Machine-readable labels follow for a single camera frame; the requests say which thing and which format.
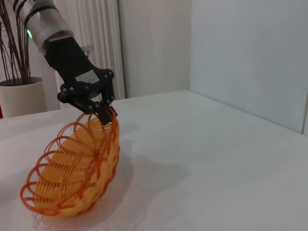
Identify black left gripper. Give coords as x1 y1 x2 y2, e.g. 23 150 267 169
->
43 37 118 126

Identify orange woven plastic basket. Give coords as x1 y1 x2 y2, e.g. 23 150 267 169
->
19 112 121 212

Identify silver metal connector plug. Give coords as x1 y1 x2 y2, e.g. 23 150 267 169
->
81 44 93 58

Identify white pleated curtain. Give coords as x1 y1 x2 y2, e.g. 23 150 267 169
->
40 0 127 111

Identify reddish-brown dry plant branches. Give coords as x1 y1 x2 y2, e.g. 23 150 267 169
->
0 0 33 86

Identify cream round plant pot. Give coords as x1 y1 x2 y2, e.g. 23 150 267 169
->
0 76 48 118

